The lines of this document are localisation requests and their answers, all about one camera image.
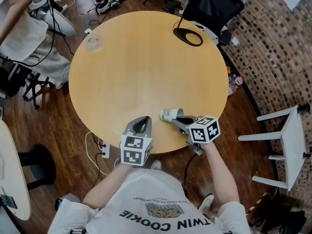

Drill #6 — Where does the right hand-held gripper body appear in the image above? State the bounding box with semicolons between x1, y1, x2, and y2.
171;115;221;156

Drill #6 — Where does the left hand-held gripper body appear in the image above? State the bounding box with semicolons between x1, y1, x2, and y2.
119;116;154;167

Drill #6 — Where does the white paper cup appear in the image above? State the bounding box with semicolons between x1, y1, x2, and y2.
159;108;184;123

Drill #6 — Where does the person's right forearm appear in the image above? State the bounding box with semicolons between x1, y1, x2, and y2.
200;141;241;207

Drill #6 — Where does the person's left forearm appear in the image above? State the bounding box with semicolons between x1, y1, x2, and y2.
82;163;132;209

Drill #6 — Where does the white power strip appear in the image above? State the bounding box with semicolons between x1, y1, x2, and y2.
100;142;111;159

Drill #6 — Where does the person's white printed shirt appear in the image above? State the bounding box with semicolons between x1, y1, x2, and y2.
47;168;252;234

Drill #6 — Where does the plastic bottle red label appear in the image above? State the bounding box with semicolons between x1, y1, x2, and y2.
228;74;239;96

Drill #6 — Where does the grey trash bin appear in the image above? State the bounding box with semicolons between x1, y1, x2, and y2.
55;193;80;212

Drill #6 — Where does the round yellow wooden table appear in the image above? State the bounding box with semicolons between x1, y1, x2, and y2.
68;10;229;155

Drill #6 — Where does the white wooden bench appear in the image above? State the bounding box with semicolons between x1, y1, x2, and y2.
237;105;307;192

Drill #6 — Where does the black desk lamp base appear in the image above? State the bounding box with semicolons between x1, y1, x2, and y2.
172;11;204;47

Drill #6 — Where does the black clamp device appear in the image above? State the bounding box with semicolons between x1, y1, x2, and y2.
296;104;311;114

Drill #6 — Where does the black bag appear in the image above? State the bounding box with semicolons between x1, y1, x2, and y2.
246;193;307;234

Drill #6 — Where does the round white table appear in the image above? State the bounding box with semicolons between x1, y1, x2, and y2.
0;119;57;221

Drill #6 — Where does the black mesh office chair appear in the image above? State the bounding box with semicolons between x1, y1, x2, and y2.
182;0;245;46

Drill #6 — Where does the black keypad device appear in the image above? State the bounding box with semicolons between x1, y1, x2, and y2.
0;194;18;210

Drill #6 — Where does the white dome-shaped worn device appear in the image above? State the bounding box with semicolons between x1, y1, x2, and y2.
28;7;78;37

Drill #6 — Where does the black and white helmet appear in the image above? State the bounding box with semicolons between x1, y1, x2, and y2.
94;0;128;15

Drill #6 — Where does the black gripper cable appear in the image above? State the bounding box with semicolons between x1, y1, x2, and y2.
183;154;197;198

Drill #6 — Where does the white cable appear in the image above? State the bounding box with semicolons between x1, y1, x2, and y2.
84;130;110;176

